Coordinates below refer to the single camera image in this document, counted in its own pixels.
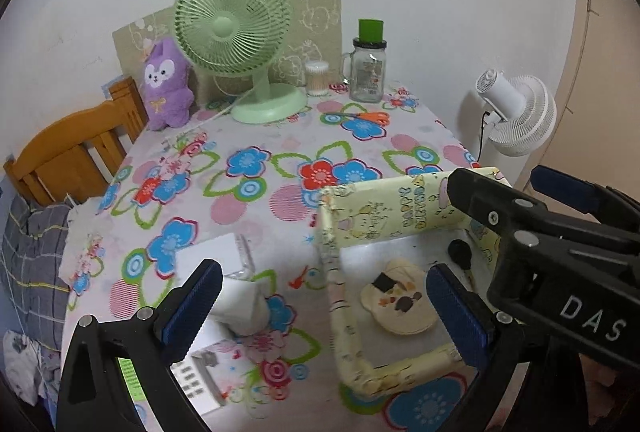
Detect white fan cable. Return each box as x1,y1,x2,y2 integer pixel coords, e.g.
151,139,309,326
172,94,251,137

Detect glass jar mug green lid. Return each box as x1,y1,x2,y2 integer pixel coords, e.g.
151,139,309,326
341,18,388,103

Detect orange handled scissors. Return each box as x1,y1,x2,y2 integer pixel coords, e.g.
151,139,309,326
325,111,391,127

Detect wooden headboard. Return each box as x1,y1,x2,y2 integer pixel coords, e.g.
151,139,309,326
4,76,150,207

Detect purple plush toy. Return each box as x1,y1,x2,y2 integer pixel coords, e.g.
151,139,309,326
141,36,196,131

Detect green perforated frog gadget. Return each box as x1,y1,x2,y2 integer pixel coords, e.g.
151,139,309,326
116,356,146,405

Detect grey plaid bedding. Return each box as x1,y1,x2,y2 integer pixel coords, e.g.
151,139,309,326
0,192,76,353

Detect black fan cable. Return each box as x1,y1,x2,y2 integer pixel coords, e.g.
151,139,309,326
477,109,489,163

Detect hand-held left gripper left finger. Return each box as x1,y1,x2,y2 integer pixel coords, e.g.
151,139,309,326
56,258,224,432

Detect green desk fan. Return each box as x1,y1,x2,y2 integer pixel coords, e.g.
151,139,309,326
173,0,307,125

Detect floral tablecloth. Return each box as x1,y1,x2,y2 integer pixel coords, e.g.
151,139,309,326
59,84,506,432

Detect white clip fan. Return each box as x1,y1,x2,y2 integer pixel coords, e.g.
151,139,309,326
472,68,557,193

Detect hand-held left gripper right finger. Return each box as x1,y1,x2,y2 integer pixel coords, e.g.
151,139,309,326
425,263,583,432

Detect beige patterned board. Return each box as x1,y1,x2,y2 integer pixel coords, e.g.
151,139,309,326
111,0,345,105

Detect cotton swab container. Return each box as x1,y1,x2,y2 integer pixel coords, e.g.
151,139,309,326
305,60,331,97

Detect cream bear shaped pouch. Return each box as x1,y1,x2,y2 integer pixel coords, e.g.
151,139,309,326
360,258,440,337

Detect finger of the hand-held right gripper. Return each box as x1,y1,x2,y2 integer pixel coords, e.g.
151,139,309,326
530,165,640,233
447,167,640,263

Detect yellow cartoon storage box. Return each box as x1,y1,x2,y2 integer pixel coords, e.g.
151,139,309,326
316,166,513,400

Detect clear plastic box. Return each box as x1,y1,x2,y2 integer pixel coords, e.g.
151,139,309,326
175,233,257,283

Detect white power adapter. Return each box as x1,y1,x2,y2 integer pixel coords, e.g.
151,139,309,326
212,276,271,338

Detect white patterned cloth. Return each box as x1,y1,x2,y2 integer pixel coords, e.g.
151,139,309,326
2,329,63,408

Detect black key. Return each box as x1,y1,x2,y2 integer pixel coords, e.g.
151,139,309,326
448,239,476,287

